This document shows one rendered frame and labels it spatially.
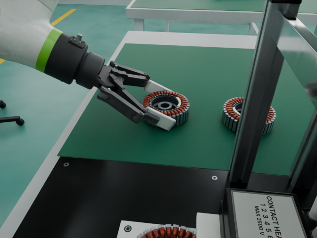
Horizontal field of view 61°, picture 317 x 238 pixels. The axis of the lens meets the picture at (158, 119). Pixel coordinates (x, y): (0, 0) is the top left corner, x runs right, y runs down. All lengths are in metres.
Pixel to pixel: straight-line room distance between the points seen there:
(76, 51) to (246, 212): 0.43
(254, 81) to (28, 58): 0.41
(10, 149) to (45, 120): 0.32
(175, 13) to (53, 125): 1.09
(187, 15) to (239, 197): 1.33
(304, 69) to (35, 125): 1.89
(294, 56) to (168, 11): 1.28
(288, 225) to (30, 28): 0.50
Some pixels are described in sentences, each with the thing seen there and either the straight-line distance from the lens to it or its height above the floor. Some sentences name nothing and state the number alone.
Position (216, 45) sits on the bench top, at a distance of 1.07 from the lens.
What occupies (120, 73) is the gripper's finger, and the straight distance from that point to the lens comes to 0.61.
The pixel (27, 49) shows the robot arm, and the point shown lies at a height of 0.93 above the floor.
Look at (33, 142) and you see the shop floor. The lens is 1.87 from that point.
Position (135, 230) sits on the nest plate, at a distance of 0.40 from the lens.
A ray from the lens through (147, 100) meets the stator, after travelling 0.62.
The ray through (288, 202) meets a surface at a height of 0.92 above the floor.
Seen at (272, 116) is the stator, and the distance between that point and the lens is 0.62.
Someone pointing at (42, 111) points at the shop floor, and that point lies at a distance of 2.15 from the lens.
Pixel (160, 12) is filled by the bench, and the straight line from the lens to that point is 1.53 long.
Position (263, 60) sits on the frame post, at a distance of 0.35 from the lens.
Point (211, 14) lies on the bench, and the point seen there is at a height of 0.73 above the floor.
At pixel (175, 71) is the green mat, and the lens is 0.84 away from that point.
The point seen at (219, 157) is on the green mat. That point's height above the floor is 0.75.
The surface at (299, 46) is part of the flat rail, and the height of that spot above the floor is 1.03.
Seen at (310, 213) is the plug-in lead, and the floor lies 0.90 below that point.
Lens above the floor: 1.12
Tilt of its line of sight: 36 degrees down
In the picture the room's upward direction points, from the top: straight up
